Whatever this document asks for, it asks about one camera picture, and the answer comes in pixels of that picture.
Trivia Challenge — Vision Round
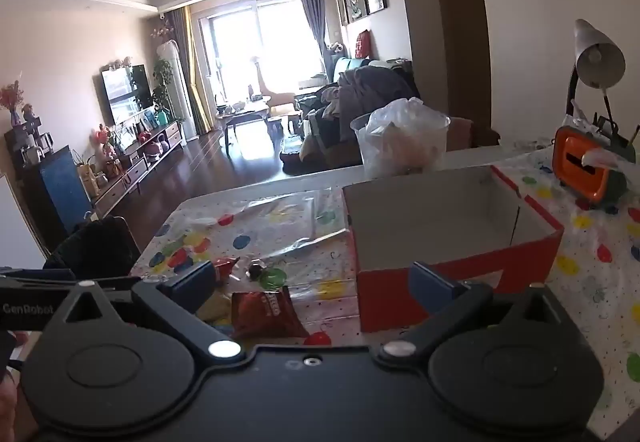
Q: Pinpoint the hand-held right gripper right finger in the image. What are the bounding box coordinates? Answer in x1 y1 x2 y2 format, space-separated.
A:
375 262 583 368

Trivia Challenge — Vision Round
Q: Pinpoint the chair with piled clothes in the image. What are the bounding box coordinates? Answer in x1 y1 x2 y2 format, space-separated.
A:
299 56 422 169

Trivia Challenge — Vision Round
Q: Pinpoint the clear plastic sheet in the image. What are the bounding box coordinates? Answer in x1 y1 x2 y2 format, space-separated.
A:
185 189 352 269

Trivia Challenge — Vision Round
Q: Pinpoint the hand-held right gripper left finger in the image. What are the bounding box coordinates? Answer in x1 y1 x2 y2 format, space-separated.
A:
42 261 247 364

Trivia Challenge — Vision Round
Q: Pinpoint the clear plastic bag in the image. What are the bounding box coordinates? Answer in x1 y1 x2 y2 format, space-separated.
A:
581 148 622 171

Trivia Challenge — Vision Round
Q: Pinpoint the black chair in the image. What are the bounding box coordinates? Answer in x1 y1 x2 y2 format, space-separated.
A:
42 217 142 273

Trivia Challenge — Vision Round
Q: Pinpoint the person's left forearm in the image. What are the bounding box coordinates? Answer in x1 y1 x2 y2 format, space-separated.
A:
0 329 28 428

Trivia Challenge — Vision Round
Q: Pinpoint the wooden television cabinet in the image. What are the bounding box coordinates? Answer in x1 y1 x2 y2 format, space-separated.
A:
92 119 184 219

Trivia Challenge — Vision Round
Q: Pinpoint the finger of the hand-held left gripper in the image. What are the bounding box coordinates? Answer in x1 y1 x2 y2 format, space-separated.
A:
0 267 143 295

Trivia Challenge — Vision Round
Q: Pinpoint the flat screen television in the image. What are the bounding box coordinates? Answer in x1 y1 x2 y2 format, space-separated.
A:
101 64 154 125

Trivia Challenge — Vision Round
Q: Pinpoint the blue front cabinet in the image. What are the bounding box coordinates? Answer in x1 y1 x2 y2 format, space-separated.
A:
22 145 94 243

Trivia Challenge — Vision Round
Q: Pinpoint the white standing air conditioner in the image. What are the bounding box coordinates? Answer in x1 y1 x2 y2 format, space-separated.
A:
156 40 194 149

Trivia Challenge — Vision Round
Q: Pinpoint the vase of pink flowers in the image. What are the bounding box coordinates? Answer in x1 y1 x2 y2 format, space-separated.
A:
0 82 27 127

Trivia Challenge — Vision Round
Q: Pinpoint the grey desk lamp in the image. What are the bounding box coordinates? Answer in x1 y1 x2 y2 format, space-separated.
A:
565 19 627 123

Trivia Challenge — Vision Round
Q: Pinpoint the coffee table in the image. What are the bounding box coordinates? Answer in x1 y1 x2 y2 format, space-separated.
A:
216 100 271 155

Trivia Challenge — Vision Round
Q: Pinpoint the reddish brown snack packet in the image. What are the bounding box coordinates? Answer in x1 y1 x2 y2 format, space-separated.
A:
231 287 311 341

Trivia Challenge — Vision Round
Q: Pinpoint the white printed paper packet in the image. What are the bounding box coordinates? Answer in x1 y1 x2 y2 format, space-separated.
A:
504 136 552 149

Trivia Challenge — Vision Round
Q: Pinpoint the green potted plant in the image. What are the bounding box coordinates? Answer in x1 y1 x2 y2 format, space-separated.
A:
151 59 174 121

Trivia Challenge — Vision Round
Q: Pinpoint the orange green desktop organizer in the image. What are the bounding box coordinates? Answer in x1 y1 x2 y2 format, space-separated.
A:
552 122 631 209

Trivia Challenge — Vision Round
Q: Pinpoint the clear plastic container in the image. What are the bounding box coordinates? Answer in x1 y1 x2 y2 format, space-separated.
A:
350 98 451 180

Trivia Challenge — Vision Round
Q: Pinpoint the red wrapped candy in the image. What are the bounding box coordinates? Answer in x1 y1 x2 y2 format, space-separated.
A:
214 258 242 283

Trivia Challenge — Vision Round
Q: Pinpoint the grey and yellow curtain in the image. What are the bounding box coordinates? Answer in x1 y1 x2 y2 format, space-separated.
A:
165 6 209 135

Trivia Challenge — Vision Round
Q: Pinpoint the white plastic bag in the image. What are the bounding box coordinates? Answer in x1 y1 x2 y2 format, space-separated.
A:
366 98 442 173

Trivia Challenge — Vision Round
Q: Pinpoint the pile of clothes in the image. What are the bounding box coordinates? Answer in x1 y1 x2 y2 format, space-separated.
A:
320 64 417 123

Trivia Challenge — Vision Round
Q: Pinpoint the cloth-draped chair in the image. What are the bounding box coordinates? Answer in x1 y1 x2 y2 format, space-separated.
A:
445 117 502 153

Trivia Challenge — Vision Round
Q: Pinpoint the brown wooden door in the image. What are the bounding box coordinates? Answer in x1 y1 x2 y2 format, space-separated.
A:
425 0 494 133

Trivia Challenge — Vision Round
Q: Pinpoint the red cardboard box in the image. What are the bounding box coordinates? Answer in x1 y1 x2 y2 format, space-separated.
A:
342 165 566 334

